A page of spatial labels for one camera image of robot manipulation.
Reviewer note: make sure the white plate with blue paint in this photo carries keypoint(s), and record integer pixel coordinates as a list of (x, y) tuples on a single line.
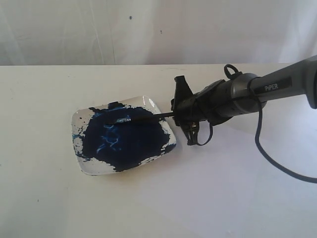
[(103, 149)]

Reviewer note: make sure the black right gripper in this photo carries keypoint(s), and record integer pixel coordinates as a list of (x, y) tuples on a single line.
[(190, 108)]

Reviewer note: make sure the white paper sheet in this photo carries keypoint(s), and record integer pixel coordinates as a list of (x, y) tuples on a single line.
[(228, 190)]

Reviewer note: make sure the black paintbrush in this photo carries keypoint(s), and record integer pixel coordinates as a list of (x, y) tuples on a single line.
[(128, 119)]

